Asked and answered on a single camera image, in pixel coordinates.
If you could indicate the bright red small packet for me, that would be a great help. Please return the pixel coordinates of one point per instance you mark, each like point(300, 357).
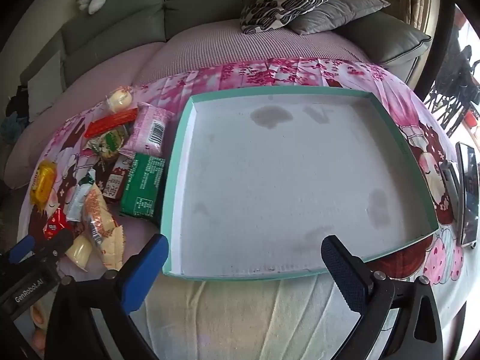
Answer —
point(54, 225)

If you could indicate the grey tablet stand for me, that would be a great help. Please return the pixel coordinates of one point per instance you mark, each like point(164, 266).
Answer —
point(450, 183)

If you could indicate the teal cloth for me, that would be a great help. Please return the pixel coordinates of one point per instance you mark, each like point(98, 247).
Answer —
point(9, 127)

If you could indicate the white cushion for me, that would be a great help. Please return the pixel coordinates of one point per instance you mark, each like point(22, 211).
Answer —
point(45, 86)

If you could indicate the grey pillow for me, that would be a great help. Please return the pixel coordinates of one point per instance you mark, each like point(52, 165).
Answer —
point(337, 11)

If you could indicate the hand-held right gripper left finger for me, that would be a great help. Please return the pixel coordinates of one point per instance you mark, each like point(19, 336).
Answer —
point(144, 266)

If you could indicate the steamed cake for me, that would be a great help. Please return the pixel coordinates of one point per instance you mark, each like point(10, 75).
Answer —
point(120, 99)

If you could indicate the beige curtain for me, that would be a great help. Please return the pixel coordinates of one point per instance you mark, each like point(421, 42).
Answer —
point(423, 0)

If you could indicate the pink snack packet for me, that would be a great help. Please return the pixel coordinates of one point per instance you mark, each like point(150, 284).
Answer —
point(148, 129)

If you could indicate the beige orange-print cake packet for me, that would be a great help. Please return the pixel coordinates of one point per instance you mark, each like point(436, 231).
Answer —
point(99, 215)

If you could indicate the long red patterned packet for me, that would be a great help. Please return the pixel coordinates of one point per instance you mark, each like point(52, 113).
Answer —
point(110, 122)

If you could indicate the pale yellow jelly cup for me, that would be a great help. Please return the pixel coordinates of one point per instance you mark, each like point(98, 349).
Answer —
point(80, 251)

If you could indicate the pink printed blanket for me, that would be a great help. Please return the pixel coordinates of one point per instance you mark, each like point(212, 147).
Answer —
point(281, 73)

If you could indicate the dark clothes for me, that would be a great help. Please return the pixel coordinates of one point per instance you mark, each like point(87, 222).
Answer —
point(15, 105)

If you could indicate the dark red small packet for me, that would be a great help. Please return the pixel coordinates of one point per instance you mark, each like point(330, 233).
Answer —
point(114, 183)

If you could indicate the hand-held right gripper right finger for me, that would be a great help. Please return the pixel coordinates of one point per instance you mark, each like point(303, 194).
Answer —
point(343, 270)

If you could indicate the black metal chair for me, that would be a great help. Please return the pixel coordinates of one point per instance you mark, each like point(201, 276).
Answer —
point(461, 82)

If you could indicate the grey sofa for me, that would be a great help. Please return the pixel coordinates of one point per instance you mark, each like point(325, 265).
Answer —
point(123, 18)

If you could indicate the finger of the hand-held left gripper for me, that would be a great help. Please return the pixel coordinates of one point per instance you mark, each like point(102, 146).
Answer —
point(56, 242)
point(22, 248)

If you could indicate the mauve waffle sofa cover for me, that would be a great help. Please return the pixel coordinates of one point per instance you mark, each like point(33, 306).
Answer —
point(225, 48)

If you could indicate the round cookie green-label packet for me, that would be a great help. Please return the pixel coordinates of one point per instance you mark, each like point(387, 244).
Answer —
point(109, 143)

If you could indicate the green snack packet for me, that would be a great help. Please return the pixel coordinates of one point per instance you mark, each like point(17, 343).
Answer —
point(144, 185)

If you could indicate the teal cardboard box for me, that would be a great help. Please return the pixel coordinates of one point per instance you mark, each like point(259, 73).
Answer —
point(281, 176)

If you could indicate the red object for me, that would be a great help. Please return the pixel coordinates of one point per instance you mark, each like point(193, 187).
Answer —
point(470, 120)

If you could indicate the dark door frame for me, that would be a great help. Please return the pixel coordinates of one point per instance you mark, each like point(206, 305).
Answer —
point(438, 45)

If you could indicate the yellow snack packet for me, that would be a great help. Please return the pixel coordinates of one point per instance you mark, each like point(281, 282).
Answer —
point(43, 182)

